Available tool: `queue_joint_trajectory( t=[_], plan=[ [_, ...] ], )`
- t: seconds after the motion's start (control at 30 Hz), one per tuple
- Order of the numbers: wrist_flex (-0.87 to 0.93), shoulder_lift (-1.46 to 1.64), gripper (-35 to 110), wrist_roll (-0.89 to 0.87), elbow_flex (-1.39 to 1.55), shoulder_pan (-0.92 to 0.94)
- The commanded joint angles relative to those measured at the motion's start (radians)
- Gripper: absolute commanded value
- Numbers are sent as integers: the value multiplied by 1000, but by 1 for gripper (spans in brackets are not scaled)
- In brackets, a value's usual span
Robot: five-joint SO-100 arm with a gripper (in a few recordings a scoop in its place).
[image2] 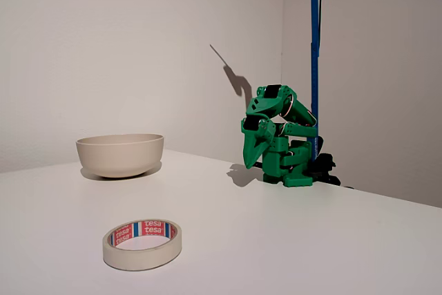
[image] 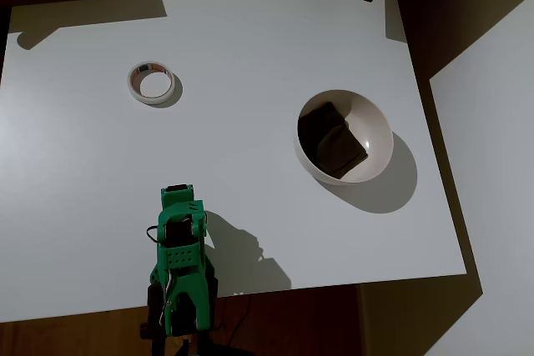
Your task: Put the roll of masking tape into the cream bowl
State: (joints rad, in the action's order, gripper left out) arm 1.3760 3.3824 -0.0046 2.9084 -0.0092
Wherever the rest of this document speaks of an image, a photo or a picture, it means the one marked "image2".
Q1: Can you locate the beige tesa masking tape roll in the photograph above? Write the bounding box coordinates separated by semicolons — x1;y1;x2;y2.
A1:
102;218;183;272

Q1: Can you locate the black table clamp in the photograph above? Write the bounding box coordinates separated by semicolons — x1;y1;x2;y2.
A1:
309;135;342;186

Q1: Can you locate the beige bowl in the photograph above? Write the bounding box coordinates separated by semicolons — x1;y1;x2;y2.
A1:
75;133;165;180

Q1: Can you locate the blue camera pole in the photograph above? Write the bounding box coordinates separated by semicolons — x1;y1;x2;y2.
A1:
306;0;323;164

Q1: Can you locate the black cable on pole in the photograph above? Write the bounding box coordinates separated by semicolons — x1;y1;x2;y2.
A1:
316;0;324;54

